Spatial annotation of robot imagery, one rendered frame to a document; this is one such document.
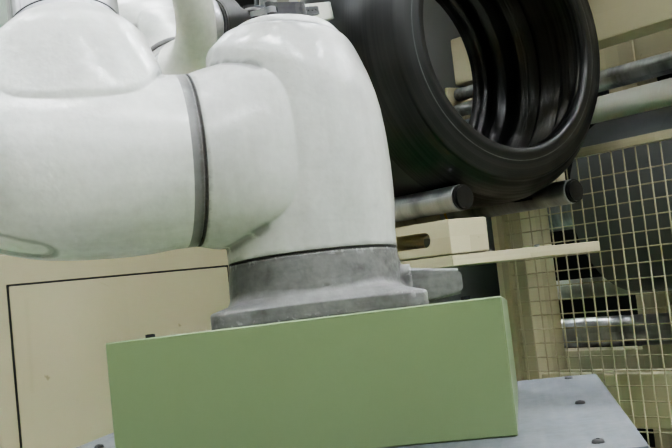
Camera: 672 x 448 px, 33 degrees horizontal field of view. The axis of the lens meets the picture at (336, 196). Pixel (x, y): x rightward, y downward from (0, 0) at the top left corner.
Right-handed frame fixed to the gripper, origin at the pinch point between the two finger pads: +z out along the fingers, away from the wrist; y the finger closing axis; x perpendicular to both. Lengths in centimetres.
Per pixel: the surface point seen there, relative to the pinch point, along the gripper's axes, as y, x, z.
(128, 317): 54, 45, -20
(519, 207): 2, 41, 40
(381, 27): -9.5, 5.5, 5.8
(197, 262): 54, 38, -2
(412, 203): 0.1, 35.3, 12.1
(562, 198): -9, 41, 40
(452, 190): -10.0, 34.5, 12.8
